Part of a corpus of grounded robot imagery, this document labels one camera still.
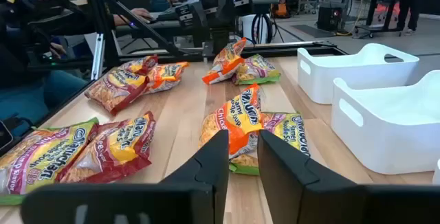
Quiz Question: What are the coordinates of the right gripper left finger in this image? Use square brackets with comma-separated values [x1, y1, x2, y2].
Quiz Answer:
[20, 129, 230, 224]

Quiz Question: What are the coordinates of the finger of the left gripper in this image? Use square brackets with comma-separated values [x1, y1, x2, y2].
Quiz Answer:
[233, 0, 254, 16]
[175, 3, 196, 25]

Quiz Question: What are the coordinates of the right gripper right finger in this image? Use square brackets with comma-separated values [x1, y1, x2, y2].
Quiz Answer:
[257, 129, 440, 224]

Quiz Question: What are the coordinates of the orange Maruchan chicken ramen pack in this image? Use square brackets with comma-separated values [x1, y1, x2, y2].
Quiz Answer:
[199, 82, 264, 159]
[201, 37, 248, 85]
[144, 61, 190, 95]

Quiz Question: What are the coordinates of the green Maruchan shrimp ramen pack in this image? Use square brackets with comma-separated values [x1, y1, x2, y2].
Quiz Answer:
[232, 54, 282, 86]
[0, 117, 100, 206]
[229, 111, 311, 176]

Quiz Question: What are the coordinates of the red Maruchan beef ramen pack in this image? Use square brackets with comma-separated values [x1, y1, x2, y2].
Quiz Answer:
[120, 54, 160, 77]
[56, 111, 157, 184]
[85, 66, 151, 116]

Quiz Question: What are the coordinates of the white bucket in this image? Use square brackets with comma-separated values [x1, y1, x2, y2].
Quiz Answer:
[239, 13, 273, 45]

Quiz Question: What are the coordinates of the person's hand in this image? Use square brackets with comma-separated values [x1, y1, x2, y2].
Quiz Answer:
[130, 8, 154, 21]
[49, 41, 67, 59]

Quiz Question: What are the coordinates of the black floor mat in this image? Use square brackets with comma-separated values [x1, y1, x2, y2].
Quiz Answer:
[291, 23, 336, 38]

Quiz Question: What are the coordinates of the black equipment box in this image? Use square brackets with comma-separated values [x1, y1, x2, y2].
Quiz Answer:
[316, 2, 344, 32]

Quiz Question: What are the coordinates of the white plastic bin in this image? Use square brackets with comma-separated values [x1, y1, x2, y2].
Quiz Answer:
[297, 43, 420, 105]
[331, 69, 440, 175]
[432, 158, 440, 186]

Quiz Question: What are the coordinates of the silver frame bracket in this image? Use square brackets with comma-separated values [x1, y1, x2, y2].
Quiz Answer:
[90, 33, 105, 80]

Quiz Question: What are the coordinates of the table-level camera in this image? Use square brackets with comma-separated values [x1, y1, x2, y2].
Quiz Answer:
[0, 120, 14, 151]

